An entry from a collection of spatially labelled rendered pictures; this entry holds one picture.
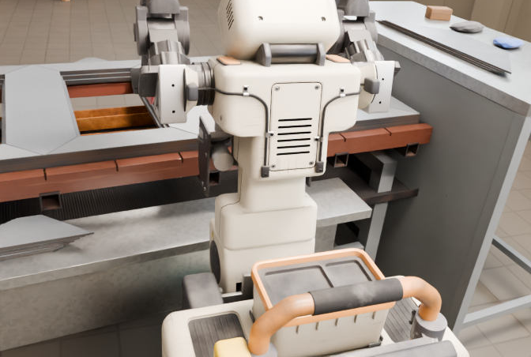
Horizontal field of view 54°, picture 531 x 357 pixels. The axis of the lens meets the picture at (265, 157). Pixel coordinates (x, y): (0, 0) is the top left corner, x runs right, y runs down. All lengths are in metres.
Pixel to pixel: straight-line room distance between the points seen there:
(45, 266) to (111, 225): 0.21
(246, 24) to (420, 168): 1.19
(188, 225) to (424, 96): 0.97
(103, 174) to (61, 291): 0.37
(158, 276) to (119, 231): 0.26
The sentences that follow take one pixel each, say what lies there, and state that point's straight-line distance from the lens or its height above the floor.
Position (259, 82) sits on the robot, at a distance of 0.95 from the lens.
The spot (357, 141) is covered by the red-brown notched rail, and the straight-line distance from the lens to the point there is 1.74.
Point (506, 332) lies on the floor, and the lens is 2.45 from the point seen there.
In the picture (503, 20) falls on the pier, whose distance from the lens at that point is 4.43.
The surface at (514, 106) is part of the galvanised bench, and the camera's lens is 1.68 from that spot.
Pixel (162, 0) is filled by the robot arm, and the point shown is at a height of 1.31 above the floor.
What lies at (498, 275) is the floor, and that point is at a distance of 2.74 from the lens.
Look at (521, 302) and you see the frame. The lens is 2.30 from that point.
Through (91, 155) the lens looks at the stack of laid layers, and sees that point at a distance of 1.48.
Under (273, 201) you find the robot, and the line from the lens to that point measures 1.12.
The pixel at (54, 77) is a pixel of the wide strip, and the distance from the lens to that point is 2.01.
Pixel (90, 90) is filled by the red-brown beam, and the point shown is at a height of 0.78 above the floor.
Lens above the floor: 1.53
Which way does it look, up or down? 28 degrees down
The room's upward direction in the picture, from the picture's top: 5 degrees clockwise
